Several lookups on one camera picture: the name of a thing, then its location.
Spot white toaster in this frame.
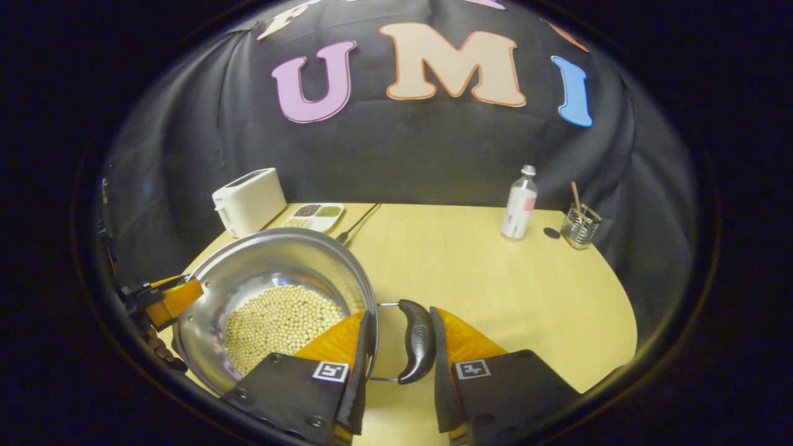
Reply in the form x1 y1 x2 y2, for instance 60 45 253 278
212 168 288 238

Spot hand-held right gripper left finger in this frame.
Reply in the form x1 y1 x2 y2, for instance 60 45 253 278
221 310 372 445

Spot black backdrop cloth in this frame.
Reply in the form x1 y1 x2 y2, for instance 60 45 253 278
99 0 698 348

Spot clear plastic bottle white label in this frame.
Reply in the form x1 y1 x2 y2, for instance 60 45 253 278
501 165 538 241

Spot glass wire holder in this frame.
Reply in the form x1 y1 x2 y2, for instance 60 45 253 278
561 203 603 250

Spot white divided bean tray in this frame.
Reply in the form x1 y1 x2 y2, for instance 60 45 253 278
282 203 345 234

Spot stainless steel pot black handles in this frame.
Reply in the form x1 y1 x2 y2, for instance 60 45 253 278
172 227 437 397

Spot black power cable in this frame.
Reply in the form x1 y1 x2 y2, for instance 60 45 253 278
335 203 382 244

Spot pile of soybeans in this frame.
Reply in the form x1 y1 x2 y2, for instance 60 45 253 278
223 284 345 377

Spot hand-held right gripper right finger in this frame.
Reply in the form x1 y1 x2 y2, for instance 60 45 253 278
429 306 583 446

